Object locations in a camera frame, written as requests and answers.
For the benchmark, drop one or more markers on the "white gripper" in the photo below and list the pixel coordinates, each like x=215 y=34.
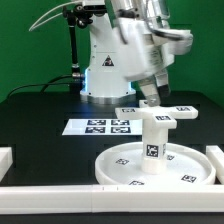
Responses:
x=140 y=59

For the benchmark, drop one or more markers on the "white cross-shaped table base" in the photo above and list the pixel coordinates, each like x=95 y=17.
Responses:
x=143 y=116

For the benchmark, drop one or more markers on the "white round table top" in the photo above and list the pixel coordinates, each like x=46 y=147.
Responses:
x=121 y=164

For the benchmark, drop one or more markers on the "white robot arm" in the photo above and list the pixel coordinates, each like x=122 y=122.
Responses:
x=104 y=77

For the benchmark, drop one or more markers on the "white marker sheet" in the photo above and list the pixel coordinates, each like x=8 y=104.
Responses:
x=75 y=127

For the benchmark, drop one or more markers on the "white right fence bar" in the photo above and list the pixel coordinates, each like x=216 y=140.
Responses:
x=216 y=157

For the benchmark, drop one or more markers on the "white fence bar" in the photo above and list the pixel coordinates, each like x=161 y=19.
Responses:
x=216 y=157
x=6 y=160
x=111 y=198

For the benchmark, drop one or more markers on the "white front fence bar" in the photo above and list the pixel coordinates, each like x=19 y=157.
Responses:
x=111 y=198

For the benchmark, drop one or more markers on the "white left fence bar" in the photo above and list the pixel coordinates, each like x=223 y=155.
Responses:
x=6 y=160

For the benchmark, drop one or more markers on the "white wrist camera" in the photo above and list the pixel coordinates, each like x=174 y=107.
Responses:
x=179 y=41

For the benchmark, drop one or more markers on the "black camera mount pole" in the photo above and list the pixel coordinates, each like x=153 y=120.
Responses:
x=76 y=17

